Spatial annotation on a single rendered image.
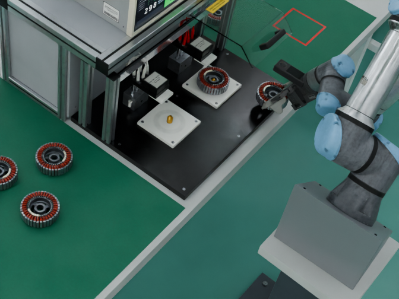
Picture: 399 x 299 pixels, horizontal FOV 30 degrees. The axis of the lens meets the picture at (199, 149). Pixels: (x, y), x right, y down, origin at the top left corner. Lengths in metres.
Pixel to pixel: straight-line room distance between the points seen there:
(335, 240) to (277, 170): 1.33
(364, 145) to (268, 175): 1.38
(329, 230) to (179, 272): 1.05
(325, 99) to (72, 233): 0.84
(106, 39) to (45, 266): 0.67
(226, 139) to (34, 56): 0.67
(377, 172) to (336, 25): 1.06
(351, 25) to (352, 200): 1.12
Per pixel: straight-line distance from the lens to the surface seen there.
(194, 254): 3.08
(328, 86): 2.27
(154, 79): 2.37
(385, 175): 2.11
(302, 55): 2.85
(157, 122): 2.44
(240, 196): 3.29
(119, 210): 2.24
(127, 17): 2.18
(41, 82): 2.45
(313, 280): 2.23
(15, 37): 2.42
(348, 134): 2.03
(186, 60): 2.61
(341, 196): 2.12
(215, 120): 2.50
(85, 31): 2.22
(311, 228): 2.16
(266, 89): 2.55
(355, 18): 3.11
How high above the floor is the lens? 2.58
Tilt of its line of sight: 49 degrees down
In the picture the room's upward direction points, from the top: 13 degrees clockwise
